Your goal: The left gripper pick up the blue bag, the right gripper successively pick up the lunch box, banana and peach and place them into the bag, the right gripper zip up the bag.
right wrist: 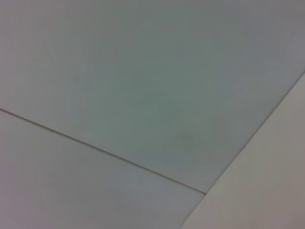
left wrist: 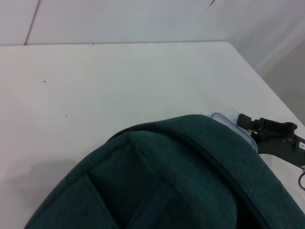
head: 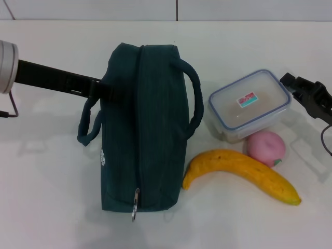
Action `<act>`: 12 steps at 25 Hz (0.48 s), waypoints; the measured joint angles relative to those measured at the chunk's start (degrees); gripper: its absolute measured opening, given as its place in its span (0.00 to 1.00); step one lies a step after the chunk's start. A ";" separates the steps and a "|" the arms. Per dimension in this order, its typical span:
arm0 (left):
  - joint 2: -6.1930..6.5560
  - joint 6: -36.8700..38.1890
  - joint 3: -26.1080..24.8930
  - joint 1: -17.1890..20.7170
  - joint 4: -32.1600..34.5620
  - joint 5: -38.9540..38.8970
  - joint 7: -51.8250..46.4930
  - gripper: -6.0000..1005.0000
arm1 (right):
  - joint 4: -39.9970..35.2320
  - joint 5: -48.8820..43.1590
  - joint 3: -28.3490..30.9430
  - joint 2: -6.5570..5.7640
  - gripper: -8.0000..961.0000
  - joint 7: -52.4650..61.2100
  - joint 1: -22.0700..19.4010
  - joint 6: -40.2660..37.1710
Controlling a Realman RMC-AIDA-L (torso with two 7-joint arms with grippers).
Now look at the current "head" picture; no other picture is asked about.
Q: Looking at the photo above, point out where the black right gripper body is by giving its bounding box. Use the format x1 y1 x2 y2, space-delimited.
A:
298 77 332 119

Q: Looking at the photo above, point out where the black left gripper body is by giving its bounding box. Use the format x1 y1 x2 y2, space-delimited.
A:
15 59 101 100

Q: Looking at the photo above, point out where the clear lunch box blue rim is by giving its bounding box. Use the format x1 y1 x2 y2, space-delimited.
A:
209 68 293 143

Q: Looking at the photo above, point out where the dark teal insulated lunch bag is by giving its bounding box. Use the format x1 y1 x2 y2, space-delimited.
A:
77 43 204 223

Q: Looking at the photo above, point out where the yellow banana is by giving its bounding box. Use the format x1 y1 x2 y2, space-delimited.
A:
182 149 302 206

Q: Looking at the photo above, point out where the pink peach toy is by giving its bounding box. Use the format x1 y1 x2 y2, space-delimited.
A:
246 130 286 169

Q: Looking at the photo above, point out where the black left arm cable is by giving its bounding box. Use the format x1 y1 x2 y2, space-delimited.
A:
0 90 19 119

